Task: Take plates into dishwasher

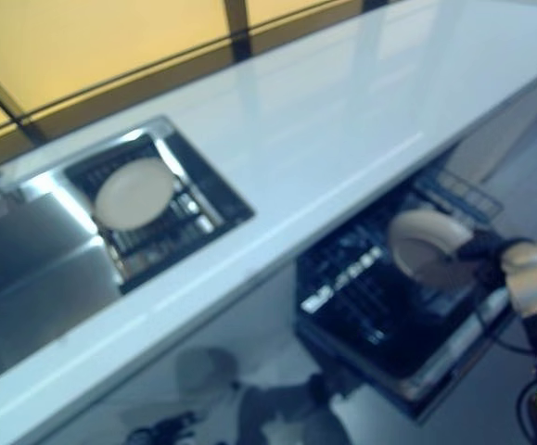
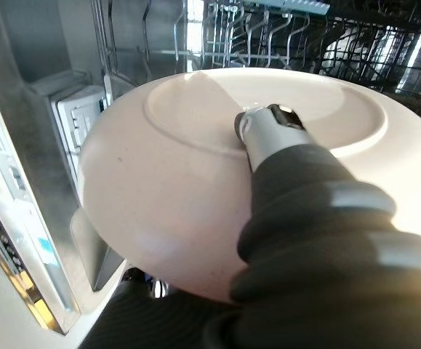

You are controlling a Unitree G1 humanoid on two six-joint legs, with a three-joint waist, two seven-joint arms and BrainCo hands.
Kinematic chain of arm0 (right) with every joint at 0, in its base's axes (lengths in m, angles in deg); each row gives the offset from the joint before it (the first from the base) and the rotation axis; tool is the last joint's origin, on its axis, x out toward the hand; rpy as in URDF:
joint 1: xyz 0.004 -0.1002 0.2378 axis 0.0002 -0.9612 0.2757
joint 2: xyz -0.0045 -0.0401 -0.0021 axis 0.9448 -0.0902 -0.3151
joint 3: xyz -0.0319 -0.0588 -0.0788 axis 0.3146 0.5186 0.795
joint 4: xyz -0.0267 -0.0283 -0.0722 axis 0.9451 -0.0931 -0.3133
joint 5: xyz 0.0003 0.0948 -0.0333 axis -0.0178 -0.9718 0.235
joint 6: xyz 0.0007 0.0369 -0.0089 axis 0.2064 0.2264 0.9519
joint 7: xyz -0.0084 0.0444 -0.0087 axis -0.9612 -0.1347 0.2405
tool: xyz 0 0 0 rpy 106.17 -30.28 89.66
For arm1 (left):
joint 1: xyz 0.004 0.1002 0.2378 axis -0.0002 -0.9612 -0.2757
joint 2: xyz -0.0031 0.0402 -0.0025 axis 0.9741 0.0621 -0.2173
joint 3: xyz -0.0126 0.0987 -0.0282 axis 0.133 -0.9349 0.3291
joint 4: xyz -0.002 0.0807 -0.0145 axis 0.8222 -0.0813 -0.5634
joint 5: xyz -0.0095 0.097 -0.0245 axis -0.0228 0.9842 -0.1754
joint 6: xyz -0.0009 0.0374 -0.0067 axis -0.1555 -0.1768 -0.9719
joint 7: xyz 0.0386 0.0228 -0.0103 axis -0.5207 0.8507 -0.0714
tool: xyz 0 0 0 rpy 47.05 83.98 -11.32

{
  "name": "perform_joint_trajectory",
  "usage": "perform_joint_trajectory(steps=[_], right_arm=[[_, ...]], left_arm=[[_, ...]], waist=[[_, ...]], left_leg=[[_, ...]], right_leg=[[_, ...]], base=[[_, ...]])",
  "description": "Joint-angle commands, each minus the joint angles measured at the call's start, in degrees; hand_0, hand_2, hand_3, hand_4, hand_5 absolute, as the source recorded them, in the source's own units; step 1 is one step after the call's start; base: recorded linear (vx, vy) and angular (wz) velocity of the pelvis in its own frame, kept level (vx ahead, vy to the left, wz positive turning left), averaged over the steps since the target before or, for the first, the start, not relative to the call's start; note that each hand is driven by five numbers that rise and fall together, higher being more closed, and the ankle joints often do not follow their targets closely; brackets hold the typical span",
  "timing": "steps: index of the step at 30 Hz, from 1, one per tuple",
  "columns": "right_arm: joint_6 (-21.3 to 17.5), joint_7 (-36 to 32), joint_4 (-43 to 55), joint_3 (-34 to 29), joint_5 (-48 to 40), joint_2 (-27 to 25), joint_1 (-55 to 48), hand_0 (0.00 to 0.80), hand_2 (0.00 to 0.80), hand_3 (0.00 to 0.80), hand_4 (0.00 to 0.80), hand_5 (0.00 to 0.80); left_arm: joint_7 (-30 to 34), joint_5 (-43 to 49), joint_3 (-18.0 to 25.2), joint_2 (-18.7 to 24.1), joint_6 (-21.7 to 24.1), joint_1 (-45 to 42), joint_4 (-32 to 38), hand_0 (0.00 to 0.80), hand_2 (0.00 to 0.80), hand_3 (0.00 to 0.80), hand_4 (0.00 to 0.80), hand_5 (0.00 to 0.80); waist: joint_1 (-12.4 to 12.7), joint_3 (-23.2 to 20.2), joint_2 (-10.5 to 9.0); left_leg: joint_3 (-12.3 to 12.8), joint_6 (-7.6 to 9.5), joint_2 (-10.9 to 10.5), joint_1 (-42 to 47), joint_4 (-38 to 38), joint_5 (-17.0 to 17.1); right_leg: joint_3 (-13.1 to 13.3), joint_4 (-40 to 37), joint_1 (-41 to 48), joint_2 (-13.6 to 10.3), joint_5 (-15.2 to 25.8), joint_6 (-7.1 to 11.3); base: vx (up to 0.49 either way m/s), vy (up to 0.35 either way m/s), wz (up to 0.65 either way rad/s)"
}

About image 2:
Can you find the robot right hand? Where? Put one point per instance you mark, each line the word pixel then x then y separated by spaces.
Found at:
pixel 323 272

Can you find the cream round plate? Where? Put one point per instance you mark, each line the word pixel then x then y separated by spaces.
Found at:
pixel 166 200

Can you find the open dishwasher door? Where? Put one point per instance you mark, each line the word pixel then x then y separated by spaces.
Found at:
pixel 39 152

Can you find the white detergent dispenser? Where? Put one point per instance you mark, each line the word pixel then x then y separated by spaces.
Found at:
pixel 83 116

